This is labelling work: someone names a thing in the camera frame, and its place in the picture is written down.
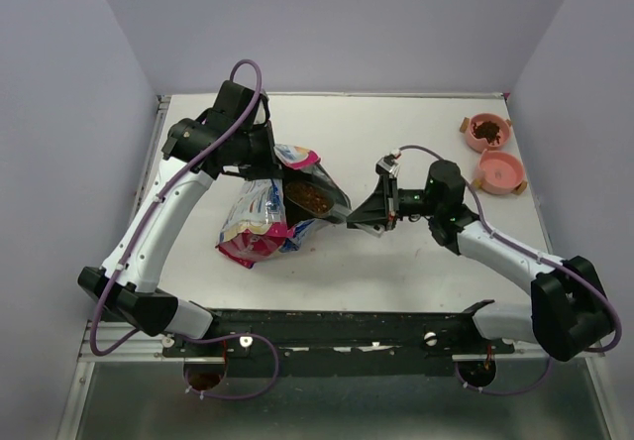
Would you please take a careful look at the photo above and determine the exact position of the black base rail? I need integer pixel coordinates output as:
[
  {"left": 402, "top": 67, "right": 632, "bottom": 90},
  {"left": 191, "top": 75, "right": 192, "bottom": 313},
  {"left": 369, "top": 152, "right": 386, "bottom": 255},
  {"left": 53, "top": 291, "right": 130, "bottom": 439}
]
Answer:
[{"left": 162, "top": 303, "right": 514, "bottom": 378}]

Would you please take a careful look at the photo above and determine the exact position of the brown kibble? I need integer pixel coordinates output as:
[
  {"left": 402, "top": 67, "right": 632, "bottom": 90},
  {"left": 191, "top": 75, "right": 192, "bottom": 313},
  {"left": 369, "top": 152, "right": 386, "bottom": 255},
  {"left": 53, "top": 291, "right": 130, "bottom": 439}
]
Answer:
[
  {"left": 284, "top": 180, "right": 334, "bottom": 216},
  {"left": 471, "top": 121, "right": 501, "bottom": 145}
]

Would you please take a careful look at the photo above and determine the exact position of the cat food bag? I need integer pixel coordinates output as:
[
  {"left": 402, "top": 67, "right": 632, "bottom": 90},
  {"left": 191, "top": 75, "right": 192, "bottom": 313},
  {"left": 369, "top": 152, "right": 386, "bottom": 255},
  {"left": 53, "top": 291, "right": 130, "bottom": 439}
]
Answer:
[{"left": 216, "top": 144, "right": 350, "bottom": 269}]

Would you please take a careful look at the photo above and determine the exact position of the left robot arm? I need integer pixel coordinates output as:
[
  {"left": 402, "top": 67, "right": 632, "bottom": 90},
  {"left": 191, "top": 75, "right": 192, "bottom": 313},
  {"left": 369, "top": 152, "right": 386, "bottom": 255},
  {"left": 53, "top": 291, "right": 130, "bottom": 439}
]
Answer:
[{"left": 78, "top": 80, "right": 281, "bottom": 356}]

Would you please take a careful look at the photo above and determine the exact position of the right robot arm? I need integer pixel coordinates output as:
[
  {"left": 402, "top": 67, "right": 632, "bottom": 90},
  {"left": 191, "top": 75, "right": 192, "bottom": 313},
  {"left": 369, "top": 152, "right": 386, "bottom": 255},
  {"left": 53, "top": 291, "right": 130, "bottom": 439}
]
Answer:
[{"left": 347, "top": 156, "right": 620, "bottom": 362}]

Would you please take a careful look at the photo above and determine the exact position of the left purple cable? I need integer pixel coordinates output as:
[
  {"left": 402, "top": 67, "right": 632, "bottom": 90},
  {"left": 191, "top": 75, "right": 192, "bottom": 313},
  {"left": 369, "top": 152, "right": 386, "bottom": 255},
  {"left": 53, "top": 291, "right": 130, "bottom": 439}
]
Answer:
[{"left": 92, "top": 59, "right": 264, "bottom": 357}]

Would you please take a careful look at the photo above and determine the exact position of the clear plastic scoop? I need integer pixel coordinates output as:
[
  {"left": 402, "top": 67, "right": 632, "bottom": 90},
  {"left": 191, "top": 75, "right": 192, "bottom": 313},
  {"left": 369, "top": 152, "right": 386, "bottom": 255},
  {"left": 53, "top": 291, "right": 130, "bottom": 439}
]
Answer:
[{"left": 282, "top": 178, "right": 384, "bottom": 237}]

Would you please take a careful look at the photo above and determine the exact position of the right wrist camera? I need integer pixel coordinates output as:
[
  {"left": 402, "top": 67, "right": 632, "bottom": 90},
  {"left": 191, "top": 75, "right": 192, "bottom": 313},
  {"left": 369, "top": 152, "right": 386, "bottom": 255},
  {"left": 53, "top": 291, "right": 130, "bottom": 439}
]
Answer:
[{"left": 375, "top": 149, "right": 402, "bottom": 179}]

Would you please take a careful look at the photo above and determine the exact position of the brown kibble in bowl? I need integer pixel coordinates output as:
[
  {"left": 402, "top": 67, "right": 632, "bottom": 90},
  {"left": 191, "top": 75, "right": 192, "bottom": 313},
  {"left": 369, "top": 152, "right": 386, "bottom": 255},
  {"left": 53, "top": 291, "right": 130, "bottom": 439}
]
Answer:
[{"left": 471, "top": 121, "right": 501, "bottom": 145}]

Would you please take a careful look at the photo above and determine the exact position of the aluminium frame rail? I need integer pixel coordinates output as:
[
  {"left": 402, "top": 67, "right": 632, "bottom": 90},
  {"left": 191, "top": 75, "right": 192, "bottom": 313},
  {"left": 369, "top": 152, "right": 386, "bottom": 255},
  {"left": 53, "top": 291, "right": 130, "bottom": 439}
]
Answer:
[{"left": 78, "top": 320, "right": 605, "bottom": 362}]

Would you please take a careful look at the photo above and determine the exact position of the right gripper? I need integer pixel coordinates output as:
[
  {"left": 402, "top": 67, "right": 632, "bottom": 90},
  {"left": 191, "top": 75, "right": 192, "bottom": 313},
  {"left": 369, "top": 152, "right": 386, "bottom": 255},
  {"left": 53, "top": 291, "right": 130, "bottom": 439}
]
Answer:
[{"left": 348, "top": 173, "right": 442, "bottom": 232}]

